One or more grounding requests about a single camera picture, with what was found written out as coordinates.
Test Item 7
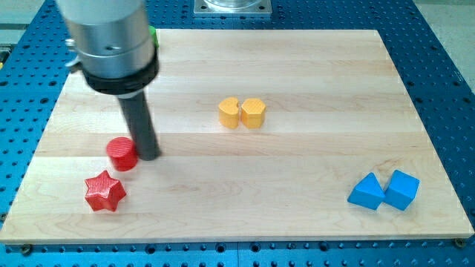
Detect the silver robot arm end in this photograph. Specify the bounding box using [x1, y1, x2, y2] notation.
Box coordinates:
[56, 0, 159, 96]

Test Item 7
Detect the yellow crescent block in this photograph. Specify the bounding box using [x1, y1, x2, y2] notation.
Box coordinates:
[218, 97, 240, 129]

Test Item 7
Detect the yellow hexagon block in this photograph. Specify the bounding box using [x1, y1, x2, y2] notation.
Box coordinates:
[240, 98, 266, 129]

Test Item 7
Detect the wooden board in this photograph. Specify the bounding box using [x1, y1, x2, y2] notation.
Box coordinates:
[1, 29, 474, 244]

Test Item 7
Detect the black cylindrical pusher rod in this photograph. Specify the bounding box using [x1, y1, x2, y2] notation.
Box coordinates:
[118, 90, 161, 161]

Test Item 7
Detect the red cylinder block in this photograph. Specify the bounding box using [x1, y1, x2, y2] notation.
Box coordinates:
[106, 137, 138, 171]

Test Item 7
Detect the green block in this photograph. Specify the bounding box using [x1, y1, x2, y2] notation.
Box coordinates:
[148, 25, 159, 48]

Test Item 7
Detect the blue triangle block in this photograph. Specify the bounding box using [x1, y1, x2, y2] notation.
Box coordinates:
[347, 172, 385, 210]

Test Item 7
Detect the red star block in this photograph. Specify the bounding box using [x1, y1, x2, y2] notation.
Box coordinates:
[85, 171, 127, 212]

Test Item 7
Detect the blue cube block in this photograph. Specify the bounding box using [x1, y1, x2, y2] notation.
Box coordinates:
[383, 170, 420, 211]

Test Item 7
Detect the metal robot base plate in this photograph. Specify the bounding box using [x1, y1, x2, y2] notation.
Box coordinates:
[193, 0, 272, 15]

